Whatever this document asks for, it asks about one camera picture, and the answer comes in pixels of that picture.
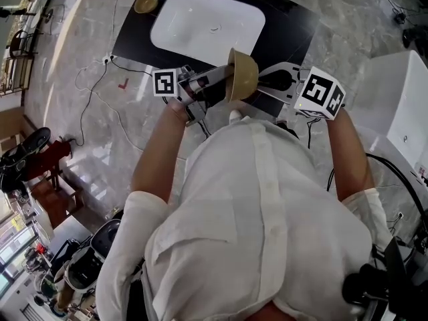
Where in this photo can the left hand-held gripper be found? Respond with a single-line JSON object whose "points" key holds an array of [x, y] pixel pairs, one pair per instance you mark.
{"points": [[164, 83]]}

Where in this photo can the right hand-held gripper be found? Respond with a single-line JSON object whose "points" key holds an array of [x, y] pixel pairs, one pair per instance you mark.
{"points": [[317, 92]]}

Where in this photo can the person's right forearm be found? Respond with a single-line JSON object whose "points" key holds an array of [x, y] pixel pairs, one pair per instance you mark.
{"points": [[347, 159]]}

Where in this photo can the person's left forearm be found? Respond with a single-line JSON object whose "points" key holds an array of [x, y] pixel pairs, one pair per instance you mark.
{"points": [[157, 159]]}

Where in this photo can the person's white shoe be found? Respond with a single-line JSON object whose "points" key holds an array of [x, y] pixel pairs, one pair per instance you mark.
{"points": [[235, 115]]}

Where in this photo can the black sink cabinet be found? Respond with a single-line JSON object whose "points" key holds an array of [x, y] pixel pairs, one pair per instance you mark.
{"points": [[287, 28]]}

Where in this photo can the white rectangular sink basin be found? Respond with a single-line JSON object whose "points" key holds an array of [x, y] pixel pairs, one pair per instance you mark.
{"points": [[207, 25]]}

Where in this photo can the white power strip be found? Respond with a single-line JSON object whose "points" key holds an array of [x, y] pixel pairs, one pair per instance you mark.
{"points": [[108, 59]]}

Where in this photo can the white washbasin unit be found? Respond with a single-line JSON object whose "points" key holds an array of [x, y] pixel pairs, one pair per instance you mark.
{"points": [[408, 95]]}

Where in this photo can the person's white shirt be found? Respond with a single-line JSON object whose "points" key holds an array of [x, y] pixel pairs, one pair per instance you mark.
{"points": [[250, 212]]}

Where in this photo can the clear packet with red label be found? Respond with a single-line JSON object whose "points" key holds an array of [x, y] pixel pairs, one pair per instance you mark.
{"points": [[422, 172]]}

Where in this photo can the red stool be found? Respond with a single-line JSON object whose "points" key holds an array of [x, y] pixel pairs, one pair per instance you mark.
{"points": [[50, 156]]}

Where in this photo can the black backpack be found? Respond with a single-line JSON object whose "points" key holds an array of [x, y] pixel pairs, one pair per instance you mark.
{"points": [[33, 139]]}

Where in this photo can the white dome backpack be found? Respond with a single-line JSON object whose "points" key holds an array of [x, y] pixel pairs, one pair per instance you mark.
{"points": [[103, 239]]}

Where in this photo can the wooden armchair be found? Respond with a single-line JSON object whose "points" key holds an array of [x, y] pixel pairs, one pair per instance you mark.
{"points": [[18, 62]]}

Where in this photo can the person's black trousers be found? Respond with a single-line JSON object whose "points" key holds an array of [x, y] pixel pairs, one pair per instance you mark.
{"points": [[137, 303]]}

